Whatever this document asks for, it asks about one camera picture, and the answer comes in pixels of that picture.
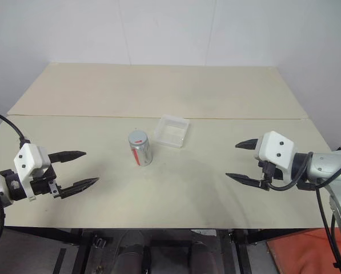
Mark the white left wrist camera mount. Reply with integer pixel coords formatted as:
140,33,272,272
13,143,51,202

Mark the grey lid with red tape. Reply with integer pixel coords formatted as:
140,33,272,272
127,130,149,148

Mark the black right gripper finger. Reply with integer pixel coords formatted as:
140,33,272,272
224,172,267,190
234,138,260,152

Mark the black table frame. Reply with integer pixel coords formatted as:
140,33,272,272
3,226,324,274

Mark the silver can with red tape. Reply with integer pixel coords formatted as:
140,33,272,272
129,141,154,167

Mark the orange cloth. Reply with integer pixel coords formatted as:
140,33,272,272
266,227,341,274

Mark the clear plastic container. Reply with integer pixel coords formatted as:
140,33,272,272
153,114,191,148

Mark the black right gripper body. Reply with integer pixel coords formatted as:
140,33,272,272
257,159,284,191

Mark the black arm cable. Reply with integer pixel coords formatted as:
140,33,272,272
0,109,33,239
266,151,341,274

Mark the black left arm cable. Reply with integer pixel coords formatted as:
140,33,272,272
0,109,33,239

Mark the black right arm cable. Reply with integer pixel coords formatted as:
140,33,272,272
266,151,341,274

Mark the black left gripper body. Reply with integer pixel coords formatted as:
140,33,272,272
30,155,63,200

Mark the dark rounded shape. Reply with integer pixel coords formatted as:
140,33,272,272
117,231,150,274

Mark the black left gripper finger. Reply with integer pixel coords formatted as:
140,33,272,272
48,150,87,164
58,177,101,200

